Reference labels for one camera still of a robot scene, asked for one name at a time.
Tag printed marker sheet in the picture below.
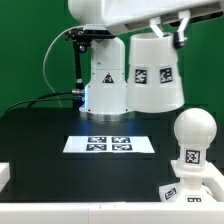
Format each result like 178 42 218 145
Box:
63 136 154 153

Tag grey camera cable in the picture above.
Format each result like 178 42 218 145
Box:
42 25 83 108

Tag camera on black stand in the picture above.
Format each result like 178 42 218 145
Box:
64 24 118 98

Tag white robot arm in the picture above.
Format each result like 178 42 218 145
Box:
68 0 224 46

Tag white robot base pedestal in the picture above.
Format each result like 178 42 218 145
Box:
79 37 134 121

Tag white lamp base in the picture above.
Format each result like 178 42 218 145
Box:
159 160 224 204

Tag white left border block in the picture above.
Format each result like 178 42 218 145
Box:
0 163 10 192

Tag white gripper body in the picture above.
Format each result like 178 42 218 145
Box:
101 0 224 34

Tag black power cables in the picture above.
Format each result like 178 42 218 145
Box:
4 91 83 114

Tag white lamp bulb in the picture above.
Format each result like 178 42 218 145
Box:
174 108 217 172

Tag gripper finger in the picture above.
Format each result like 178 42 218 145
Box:
150 17 164 38
173 10 191 49

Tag white lamp shade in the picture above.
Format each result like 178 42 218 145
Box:
127 33 184 113

